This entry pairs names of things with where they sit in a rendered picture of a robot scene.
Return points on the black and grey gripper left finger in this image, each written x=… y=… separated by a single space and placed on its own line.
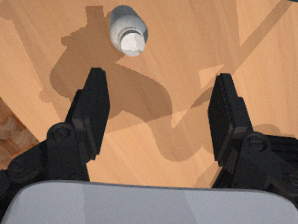
x=58 y=157

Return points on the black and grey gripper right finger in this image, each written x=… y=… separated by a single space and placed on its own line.
x=245 y=154

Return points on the grey stone-textured bottle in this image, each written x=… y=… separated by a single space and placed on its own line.
x=131 y=39

